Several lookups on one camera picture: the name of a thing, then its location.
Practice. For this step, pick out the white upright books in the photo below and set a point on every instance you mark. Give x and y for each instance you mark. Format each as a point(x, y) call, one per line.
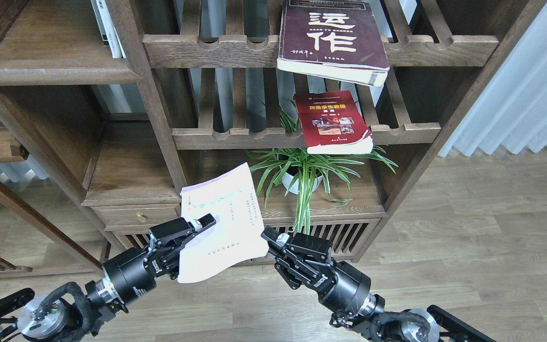
point(107, 30)

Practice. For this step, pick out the brass drawer knob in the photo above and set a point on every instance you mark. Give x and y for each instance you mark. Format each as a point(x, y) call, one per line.
point(141, 217)

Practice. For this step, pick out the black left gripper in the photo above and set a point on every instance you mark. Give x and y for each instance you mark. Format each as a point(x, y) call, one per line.
point(132, 274)

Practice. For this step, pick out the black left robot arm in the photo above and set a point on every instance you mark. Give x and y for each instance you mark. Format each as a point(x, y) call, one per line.
point(67, 314)

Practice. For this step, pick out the white pleated curtain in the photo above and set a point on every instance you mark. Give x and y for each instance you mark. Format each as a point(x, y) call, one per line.
point(512, 110)

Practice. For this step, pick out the white lavender paperback book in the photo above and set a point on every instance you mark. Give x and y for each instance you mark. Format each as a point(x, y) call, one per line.
point(235, 237)

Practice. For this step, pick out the red paperback book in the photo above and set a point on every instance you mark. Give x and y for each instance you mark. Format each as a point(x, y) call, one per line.
point(331, 124)

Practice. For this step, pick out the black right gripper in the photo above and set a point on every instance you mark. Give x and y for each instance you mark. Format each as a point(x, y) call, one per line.
point(306, 260)

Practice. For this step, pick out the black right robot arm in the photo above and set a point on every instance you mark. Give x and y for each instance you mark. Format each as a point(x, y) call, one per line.
point(416, 325)

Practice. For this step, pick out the dark wooden bookshelf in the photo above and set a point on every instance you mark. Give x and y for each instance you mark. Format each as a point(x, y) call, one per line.
point(199, 85)

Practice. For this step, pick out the green spider plant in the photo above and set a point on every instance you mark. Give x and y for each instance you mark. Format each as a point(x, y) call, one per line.
point(305, 170)

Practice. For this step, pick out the dark red thick book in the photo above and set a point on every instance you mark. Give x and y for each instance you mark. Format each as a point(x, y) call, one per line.
point(332, 39)

